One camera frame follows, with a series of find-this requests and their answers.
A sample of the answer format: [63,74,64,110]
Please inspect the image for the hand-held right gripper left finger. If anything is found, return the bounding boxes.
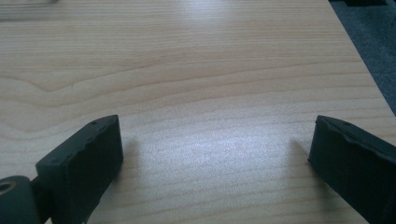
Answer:
[35,114,124,224]

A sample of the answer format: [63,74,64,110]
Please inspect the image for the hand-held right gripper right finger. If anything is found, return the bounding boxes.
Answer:
[307,114,396,224]

